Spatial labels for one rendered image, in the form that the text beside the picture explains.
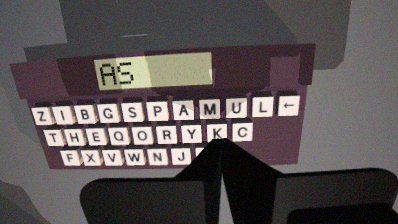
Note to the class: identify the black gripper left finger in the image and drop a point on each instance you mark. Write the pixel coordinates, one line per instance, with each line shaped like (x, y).
(159, 200)

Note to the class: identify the dark maroon keyboard case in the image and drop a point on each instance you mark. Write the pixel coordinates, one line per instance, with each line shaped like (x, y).
(159, 109)

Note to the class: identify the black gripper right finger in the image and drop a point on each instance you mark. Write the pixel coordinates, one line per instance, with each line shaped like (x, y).
(256, 198)

